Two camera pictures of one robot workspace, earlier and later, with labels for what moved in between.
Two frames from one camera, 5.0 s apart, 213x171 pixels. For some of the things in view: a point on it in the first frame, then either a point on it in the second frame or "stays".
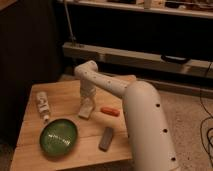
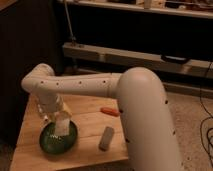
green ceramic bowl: (58, 137) stays
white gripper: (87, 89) → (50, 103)
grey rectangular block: (106, 139) stays
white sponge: (85, 109) → (62, 123)
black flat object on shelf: (174, 60) stays
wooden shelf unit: (167, 42) stays
